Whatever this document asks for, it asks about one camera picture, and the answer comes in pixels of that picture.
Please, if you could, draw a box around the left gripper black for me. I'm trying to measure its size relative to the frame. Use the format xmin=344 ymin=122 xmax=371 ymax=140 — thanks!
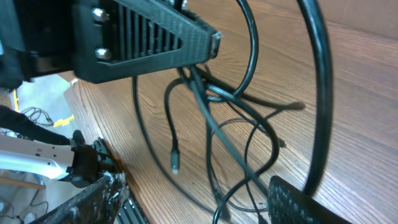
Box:
xmin=0 ymin=0 xmax=78 ymax=91

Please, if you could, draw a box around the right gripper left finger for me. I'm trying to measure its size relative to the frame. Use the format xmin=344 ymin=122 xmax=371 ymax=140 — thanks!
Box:
xmin=32 ymin=172 xmax=129 ymax=224

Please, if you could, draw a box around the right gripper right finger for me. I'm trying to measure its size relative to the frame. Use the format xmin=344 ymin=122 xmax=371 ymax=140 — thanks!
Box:
xmin=267 ymin=175 xmax=350 ymax=224

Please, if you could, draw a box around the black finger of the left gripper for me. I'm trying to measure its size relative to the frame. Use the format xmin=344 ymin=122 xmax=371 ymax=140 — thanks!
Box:
xmin=72 ymin=0 xmax=221 ymax=83

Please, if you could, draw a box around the black USB cable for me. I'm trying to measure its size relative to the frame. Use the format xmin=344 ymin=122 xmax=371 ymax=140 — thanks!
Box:
xmin=186 ymin=0 xmax=333 ymax=224
xmin=132 ymin=74 xmax=287 ymax=224

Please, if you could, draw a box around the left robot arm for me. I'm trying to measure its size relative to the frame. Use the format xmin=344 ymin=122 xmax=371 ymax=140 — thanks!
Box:
xmin=1 ymin=0 xmax=221 ymax=187

